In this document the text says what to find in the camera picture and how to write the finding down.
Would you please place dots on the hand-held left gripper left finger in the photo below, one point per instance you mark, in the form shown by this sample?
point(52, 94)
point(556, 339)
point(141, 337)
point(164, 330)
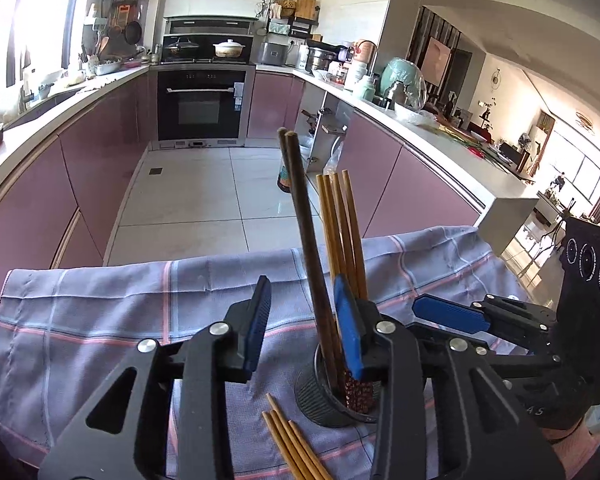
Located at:
point(257, 325)

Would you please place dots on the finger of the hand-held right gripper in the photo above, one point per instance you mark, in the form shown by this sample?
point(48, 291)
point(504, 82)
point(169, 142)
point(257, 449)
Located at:
point(430, 332)
point(445, 310)

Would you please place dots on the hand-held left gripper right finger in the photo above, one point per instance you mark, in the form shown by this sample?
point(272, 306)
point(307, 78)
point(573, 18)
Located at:
point(350, 330)

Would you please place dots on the black mesh utensil holder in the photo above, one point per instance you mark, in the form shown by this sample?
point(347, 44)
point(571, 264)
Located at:
point(315, 395)

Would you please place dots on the light bamboo chopstick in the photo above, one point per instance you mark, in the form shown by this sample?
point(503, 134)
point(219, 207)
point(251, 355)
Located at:
point(327, 220)
point(354, 220)
point(344, 220)
point(335, 220)

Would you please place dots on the pile of bamboo chopsticks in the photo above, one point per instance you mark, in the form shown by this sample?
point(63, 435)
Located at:
point(285, 440)

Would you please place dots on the dark wooden chopstick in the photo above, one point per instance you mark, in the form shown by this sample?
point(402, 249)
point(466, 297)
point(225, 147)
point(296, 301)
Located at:
point(297, 160)
point(288, 160)

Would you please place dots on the person's right forearm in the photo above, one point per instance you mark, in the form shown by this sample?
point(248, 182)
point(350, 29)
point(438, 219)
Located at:
point(572, 455)

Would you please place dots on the grey-blue checked cloth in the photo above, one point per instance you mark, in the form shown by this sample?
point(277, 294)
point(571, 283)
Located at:
point(130, 300)

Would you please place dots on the pink base cabinet run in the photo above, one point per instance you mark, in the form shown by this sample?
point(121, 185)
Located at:
point(80, 160)
point(395, 180)

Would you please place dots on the plastic bottle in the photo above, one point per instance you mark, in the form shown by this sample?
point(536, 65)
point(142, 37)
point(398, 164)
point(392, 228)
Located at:
point(283, 180)

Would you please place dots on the white bowl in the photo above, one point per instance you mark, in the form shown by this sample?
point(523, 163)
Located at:
point(415, 116)

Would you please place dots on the black built-in oven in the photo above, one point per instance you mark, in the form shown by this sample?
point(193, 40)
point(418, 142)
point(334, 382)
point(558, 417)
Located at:
point(200, 105)

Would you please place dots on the mint green appliance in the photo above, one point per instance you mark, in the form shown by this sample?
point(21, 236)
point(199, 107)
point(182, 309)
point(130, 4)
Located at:
point(400, 80)

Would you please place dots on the pink jug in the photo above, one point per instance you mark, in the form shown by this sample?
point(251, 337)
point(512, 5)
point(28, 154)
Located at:
point(365, 54)

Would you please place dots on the white casserole pot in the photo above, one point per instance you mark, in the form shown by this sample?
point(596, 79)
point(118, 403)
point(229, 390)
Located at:
point(228, 49)

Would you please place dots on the black lidded pot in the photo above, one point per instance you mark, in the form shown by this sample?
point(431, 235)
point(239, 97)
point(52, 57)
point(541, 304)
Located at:
point(181, 48)

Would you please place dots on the steel range hood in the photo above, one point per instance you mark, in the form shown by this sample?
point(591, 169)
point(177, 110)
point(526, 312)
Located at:
point(210, 25)

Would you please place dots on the kitchen sink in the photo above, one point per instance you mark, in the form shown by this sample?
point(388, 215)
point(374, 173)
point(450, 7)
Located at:
point(45, 107)

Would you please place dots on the wooden cutting board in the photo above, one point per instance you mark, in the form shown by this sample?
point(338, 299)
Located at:
point(306, 7)

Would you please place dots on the sink faucet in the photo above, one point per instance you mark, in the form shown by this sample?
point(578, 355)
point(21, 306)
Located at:
point(26, 100)

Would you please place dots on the kitchen window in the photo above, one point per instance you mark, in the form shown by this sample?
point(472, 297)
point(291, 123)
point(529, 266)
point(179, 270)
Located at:
point(25, 25)

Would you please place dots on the framed wall picture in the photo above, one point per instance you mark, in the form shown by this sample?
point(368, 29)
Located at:
point(439, 60)

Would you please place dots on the black wall shelf rack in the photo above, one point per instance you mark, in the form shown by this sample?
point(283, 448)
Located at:
point(292, 25)

